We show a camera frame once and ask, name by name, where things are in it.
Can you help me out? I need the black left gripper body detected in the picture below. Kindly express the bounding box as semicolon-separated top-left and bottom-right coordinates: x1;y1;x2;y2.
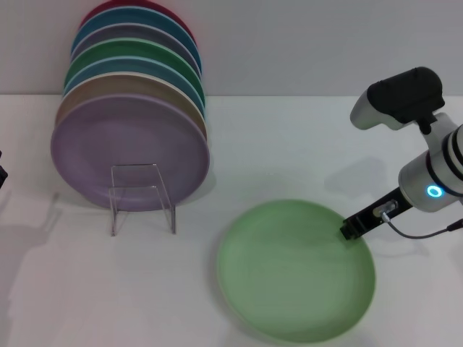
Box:
0;149;9;189

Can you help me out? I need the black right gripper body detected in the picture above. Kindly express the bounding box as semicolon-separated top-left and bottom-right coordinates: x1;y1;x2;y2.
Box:
361;186;412;236

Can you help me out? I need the light green plate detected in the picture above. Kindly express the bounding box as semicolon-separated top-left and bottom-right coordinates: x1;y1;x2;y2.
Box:
216;198;377;344

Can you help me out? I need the lilac plate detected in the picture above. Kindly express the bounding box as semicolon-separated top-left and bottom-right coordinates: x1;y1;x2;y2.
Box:
50;94;211;213

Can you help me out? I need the clear acrylic plate rack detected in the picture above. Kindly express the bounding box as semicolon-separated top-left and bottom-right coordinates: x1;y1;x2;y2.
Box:
109;163;177;238

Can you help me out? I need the tan plate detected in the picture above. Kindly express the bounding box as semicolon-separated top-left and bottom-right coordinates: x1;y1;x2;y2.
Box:
54;72;208;142

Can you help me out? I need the light blue plate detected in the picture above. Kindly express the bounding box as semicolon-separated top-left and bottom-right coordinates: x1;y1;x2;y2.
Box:
61;56;206;113

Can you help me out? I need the dark green plate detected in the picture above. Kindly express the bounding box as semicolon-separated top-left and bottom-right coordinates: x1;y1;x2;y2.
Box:
66;38;203;95

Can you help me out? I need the red plate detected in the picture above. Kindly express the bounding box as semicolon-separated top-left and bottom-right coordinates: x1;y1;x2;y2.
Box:
78;0;196;43

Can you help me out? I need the grey purple plate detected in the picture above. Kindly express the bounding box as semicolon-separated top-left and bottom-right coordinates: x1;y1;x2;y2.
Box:
69;24;202;74

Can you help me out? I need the teal blue plate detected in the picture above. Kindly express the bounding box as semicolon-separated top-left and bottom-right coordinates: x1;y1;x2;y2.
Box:
70;7;199;62

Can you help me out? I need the grey camera cable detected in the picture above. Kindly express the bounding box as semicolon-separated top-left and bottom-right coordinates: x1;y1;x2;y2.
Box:
374;200;463;240

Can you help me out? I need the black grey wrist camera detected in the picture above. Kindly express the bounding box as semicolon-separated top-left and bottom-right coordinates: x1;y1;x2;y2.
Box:
349;66;446;137

